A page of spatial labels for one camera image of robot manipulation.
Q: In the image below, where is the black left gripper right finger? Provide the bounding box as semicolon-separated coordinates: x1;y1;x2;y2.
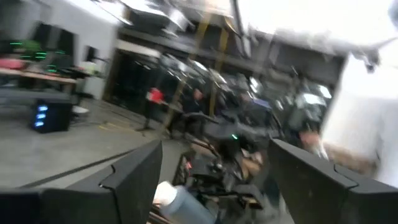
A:
268;138;398;224

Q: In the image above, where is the teal paint bottle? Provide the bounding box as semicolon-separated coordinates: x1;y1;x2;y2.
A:
152;180;217;224

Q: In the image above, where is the black lit computer tower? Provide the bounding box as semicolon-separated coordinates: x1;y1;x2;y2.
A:
30;99;73;134

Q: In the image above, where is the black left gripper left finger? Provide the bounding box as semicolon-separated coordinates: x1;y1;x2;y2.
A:
42;139;163;224

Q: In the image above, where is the small red object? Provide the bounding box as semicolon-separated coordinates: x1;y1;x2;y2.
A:
146;88;165;104

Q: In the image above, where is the wooden desk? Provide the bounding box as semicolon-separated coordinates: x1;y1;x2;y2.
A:
0;67;78;94

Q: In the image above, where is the person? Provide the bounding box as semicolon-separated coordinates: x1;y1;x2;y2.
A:
298;40;398;187
182;88;206;125

